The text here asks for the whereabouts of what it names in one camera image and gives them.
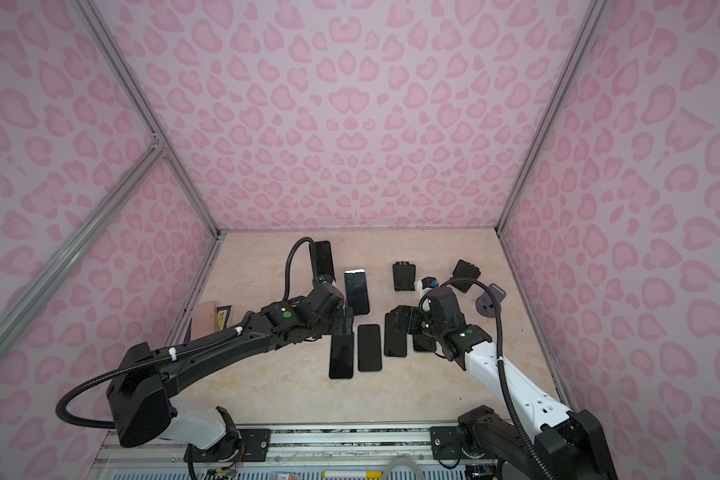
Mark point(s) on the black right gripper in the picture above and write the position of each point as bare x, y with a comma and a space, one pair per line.
414, 314

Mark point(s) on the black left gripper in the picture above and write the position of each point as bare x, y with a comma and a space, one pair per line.
344, 324

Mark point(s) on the silver-edged black phone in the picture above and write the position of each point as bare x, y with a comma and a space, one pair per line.
356, 289

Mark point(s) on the black folding stand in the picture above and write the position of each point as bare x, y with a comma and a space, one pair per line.
404, 276
463, 274

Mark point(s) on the grey round stand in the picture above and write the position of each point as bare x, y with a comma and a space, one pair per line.
486, 303

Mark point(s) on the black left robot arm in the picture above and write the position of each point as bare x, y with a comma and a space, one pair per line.
140, 398

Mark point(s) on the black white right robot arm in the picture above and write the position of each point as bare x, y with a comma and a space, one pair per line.
542, 438

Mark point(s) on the pink and blue cards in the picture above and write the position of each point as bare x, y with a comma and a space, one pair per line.
207, 318

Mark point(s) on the clear plastic tube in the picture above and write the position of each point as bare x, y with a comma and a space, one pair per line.
403, 462

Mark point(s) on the yellow white marker pen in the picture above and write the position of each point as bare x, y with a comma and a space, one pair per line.
352, 474

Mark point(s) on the left diagonal aluminium strut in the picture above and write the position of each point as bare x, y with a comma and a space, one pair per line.
15, 320

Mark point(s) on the right corner aluminium profile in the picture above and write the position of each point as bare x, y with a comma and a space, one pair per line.
595, 17

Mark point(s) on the corner aluminium profile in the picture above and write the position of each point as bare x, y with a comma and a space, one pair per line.
595, 17
105, 42

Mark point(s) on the left corner aluminium profile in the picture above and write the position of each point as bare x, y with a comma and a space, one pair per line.
105, 42

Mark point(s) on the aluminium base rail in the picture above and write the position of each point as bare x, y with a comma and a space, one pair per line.
254, 451

